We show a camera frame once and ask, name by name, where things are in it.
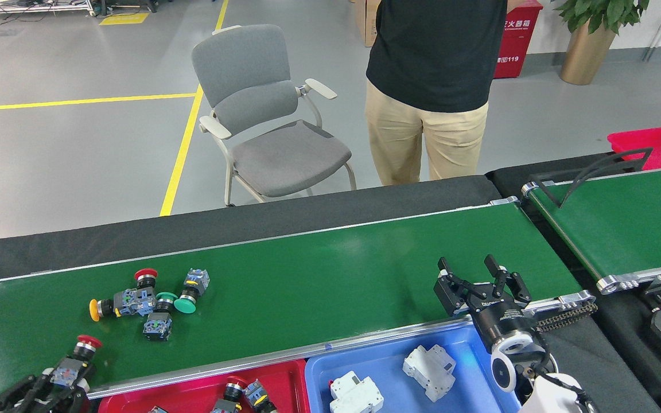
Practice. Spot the black guide bracket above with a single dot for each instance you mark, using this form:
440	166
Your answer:
562	202

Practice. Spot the person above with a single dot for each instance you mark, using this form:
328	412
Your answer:
434	57

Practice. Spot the white metal rack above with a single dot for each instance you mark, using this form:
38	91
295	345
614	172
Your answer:
32	6

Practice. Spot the grey office chair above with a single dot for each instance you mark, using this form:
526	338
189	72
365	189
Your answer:
244	69

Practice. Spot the yellow push button switch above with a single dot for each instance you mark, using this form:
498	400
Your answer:
254	391
124	303

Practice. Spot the long green conveyor belt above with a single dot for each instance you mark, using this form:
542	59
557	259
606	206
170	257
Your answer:
336	269

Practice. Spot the cardboard box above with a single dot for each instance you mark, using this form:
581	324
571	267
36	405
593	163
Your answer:
368	23

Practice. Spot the red fire extinguisher box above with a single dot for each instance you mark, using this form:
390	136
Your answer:
517	51

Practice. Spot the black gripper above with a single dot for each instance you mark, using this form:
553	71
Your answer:
500	318

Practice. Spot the white circuit breaker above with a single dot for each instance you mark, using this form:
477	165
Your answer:
356	396
429	373

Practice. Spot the potted plant in gold pot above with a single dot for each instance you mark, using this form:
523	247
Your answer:
586	57

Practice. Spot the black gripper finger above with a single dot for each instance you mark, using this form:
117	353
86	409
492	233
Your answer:
75	401
20	396

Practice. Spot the angled green conveyor belt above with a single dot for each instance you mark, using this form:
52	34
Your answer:
623	223

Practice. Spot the blue plastic tray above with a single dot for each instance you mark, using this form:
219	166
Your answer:
376	355

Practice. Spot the red plastic tray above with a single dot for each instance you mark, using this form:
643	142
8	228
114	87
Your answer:
193	396

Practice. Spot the red push button switch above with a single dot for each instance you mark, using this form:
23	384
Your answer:
157	410
146	275
66	373
233	393

